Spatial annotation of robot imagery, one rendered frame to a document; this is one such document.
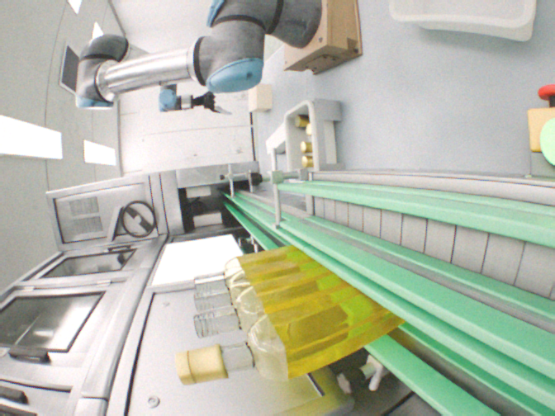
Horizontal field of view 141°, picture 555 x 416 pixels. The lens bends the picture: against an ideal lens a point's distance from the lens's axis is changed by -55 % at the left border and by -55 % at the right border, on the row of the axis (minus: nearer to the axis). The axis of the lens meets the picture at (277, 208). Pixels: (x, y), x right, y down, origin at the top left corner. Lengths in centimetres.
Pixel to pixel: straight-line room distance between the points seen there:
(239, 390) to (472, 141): 50
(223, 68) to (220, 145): 366
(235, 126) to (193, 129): 78
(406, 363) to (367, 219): 21
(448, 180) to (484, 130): 15
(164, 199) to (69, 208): 64
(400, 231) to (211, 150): 388
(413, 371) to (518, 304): 12
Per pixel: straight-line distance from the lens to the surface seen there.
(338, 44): 52
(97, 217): 145
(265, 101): 105
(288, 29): 54
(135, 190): 134
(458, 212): 16
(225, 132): 412
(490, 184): 24
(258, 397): 34
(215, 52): 46
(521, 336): 19
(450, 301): 20
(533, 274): 24
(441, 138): 40
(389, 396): 38
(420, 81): 44
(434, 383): 26
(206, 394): 36
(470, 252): 25
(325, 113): 56
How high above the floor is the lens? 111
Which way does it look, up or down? 19 degrees down
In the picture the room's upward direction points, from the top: 98 degrees counter-clockwise
